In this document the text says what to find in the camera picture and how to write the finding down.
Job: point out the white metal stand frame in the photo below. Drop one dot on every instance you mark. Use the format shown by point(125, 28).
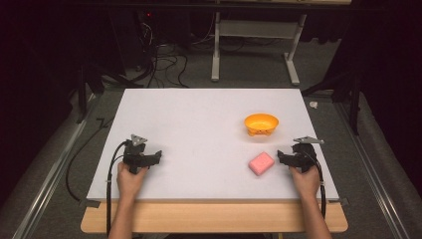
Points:
point(258, 28)

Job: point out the white table board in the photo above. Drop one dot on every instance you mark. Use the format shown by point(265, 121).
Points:
point(199, 132)

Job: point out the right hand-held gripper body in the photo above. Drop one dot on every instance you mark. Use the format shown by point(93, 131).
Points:
point(303, 154)

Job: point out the person's left hand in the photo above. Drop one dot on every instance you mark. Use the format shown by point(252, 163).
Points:
point(129, 182)

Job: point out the black metal stand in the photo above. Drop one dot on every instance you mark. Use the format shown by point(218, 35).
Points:
point(84, 86)
point(353, 96)

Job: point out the aluminium floor rail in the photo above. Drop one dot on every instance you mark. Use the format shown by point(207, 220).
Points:
point(49, 179)
point(375, 179)

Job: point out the wooden table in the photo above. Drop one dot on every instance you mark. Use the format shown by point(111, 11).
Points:
point(212, 215)

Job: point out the person's right hand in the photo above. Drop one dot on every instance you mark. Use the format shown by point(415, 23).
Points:
point(307, 183)

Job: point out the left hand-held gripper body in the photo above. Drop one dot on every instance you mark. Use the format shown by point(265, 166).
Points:
point(134, 154)

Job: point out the black computer tower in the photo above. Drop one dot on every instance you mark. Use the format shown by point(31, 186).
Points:
point(132, 40)

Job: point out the orange plastic bowl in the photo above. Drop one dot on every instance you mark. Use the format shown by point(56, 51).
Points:
point(261, 124)

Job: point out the small white scrap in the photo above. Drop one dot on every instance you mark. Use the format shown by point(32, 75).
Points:
point(313, 104)

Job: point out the pink sponge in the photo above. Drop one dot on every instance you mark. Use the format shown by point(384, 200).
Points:
point(261, 163)

